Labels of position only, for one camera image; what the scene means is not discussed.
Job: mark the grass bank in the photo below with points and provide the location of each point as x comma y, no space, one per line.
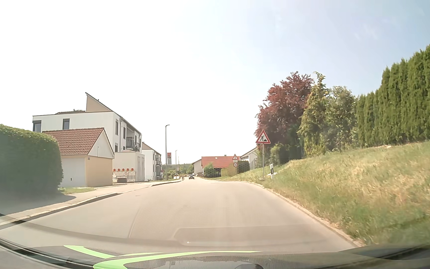
379,186

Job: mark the white house with grey roof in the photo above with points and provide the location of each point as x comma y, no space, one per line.
251,157

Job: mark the green conifer tree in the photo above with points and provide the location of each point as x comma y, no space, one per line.
314,119

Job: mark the red and white barrier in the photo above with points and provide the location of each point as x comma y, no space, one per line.
124,175

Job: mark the white building with dark roof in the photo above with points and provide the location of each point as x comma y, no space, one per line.
150,160

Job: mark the tall lamp post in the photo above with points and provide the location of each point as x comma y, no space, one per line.
165,149

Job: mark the white multi-storey building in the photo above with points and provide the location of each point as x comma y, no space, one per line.
99,121

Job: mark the red-leaved tree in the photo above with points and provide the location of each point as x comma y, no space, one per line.
284,108

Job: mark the grey pavement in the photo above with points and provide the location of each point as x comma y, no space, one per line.
88,196

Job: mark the red banner flag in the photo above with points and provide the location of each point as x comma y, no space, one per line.
169,157

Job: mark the green bushes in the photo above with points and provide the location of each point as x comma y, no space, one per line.
243,166

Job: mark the garage with red tiled roof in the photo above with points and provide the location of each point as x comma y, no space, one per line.
82,157

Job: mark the grey asphalt road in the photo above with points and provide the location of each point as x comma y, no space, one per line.
207,209

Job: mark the car's own bonnet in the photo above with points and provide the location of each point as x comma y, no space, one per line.
215,259

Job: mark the triangular warning road sign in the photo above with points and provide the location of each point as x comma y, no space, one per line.
262,139

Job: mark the row of tall conifers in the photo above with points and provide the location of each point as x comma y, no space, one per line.
413,101

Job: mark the house with orange roof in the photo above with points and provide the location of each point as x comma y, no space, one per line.
217,162

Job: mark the road sign with round plate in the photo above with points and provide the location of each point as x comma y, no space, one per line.
235,160

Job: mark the black and white marker post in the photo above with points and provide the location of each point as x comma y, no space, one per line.
271,170

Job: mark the green leafy tree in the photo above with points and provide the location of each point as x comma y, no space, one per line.
340,115

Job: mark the trimmed green hedge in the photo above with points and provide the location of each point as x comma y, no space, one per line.
13,160

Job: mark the small grass patch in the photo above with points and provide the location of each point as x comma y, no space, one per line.
74,189

